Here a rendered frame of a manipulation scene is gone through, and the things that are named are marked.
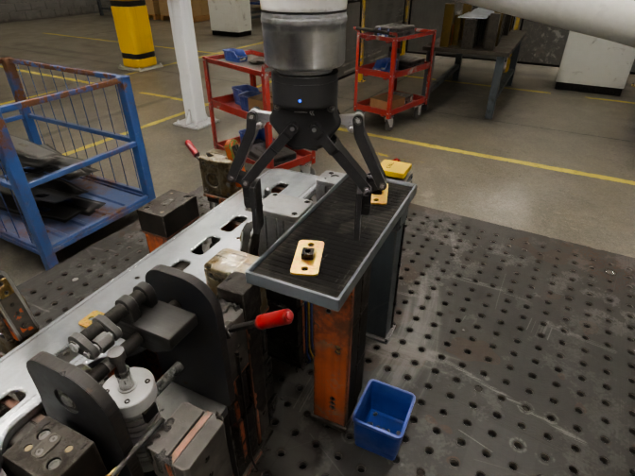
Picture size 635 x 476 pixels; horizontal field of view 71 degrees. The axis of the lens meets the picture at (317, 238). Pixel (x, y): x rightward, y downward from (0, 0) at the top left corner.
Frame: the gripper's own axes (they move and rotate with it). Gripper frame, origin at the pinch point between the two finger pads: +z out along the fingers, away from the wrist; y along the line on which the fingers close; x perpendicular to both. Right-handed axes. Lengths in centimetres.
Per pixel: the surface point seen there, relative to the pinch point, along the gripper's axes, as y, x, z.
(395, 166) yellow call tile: -13.0, -34.6, 5.4
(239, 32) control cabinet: 306, -1012, 110
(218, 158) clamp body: 33, -58, 15
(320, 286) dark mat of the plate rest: -2.6, 6.2, 5.4
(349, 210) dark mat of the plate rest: -4.9, -14.9, 5.4
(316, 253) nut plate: -1.1, -0.8, 5.1
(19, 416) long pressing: 36.3, 19.2, 21.1
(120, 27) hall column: 387, -650, 59
